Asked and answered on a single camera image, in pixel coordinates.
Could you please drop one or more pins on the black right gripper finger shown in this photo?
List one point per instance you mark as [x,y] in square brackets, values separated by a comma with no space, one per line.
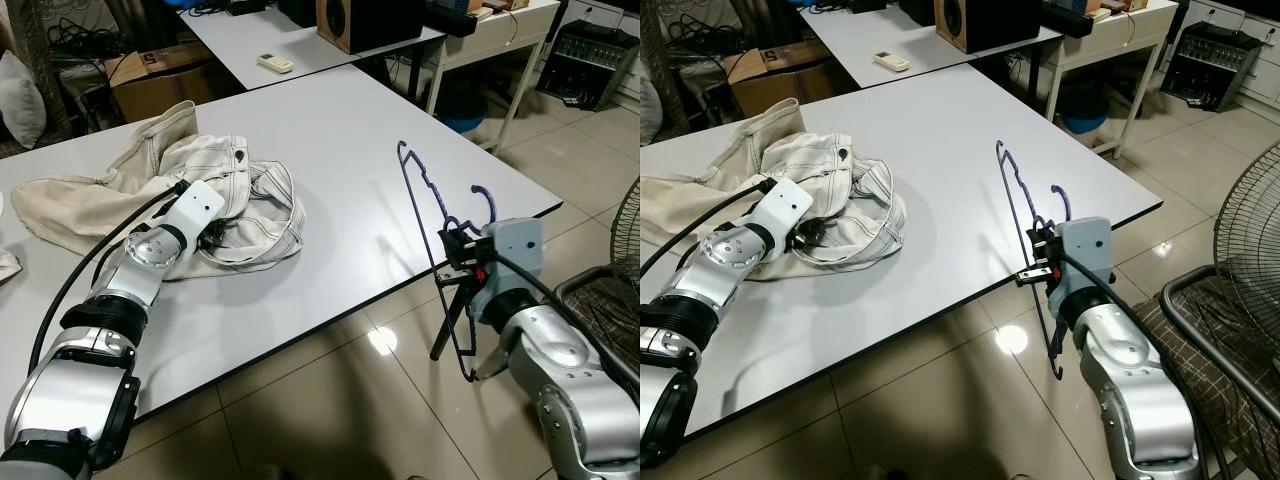
[451,322]
[492,364]

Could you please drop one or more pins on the beige trousers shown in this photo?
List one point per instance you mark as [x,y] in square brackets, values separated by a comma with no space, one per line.
[700,205]
[90,210]

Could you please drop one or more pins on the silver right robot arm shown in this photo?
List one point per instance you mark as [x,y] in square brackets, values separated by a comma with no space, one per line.
[1130,390]
[560,370]

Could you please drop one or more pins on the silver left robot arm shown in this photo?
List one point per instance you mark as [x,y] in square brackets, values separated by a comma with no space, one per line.
[70,390]
[735,252]

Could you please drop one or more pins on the brown checked chair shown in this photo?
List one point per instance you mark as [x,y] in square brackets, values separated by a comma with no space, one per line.
[600,295]
[1230,340]

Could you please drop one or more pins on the blue plastic basin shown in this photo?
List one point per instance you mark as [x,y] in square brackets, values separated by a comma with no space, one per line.
[1085,122]
[465,122]

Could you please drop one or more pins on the brown cardboard box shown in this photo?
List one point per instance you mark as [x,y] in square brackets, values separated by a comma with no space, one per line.
[765,85]
[160,90]

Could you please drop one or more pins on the white remote control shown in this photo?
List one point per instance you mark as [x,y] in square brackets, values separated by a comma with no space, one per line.
[892,61]
[275,63]

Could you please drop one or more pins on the grey pillow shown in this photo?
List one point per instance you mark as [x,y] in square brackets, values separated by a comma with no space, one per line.
[20,100]
[650,110]

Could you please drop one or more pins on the black audio amplifier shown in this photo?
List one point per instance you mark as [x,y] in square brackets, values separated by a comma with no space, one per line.
[1210,65]
[590,60]

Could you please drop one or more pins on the wooden loudspeaker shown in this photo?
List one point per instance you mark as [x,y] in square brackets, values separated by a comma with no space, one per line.
[370,25]
[990,25]

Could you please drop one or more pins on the white wooden desk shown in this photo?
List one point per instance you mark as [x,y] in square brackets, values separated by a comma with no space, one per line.
[1140,20]
[530,15]

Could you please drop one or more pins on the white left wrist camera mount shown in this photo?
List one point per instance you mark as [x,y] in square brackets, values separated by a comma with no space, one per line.
[195,208]
[782,208]

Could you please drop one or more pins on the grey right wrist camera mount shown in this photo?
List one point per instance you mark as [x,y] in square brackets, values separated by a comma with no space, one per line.
[1085,250]
[515,245]

